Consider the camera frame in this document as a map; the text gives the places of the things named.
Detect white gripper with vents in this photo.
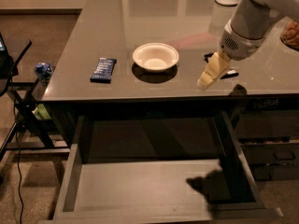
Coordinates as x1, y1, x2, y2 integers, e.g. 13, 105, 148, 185
197, 20, 266, 91

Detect open grey top drawer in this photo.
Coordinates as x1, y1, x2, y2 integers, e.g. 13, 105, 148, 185
39, 112, 282, 224

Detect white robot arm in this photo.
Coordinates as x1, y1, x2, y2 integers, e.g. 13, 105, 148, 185
197, 0, 299, 90

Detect white bowl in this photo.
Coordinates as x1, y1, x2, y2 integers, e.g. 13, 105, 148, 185
133, 43, 179, 73

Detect jar of brown snacks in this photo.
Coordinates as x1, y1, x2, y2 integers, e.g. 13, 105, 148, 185
280, 21, 299, 50

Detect blue small object on stand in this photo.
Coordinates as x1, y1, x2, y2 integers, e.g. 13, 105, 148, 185
35, 63, 53, 79

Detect black cable on floor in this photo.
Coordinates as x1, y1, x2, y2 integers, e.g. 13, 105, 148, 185
8, 77, 26, 224

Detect black folding side stand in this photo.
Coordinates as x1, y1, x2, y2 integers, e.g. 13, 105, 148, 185
0, 39, 68, 159

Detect blue rxbar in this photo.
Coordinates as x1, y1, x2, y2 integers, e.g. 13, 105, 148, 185
90, 58, 117, 83

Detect green packet under table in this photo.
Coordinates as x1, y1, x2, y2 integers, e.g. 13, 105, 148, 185
33, 104, 50, 120

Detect black chocolate rxbar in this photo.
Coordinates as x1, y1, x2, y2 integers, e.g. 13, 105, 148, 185
204, 53, 239, 79

